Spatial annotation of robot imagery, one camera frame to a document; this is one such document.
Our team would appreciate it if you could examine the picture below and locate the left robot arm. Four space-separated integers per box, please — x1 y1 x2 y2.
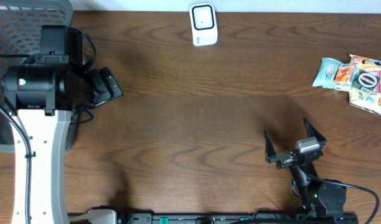
1 25 122 223

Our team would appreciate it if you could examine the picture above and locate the dark grey mesh basket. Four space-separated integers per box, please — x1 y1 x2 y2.
0 0 73 153

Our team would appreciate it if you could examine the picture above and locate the green Zam-Buk tin box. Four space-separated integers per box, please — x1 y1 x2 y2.
350 69 380 97

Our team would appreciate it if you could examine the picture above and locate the white wiper sheet bag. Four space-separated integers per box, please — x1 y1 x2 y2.
349 54 381 116

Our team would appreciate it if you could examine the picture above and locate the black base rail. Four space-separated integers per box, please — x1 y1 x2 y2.
69 209 359 224

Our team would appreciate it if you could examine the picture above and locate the orange Kleenex tissue pack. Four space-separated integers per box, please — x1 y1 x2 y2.
334 63 357 91

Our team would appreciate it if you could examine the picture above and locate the teal snack packet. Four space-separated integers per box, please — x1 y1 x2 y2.
312 57 343 89

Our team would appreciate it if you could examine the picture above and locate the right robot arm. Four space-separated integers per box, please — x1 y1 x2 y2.
264 119 347 218

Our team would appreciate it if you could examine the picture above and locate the white barcode scanner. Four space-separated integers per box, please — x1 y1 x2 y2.
189 3 218 47

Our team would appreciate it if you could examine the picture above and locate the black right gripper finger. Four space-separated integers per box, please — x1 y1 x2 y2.
264 130 277 162
303 118 326 143

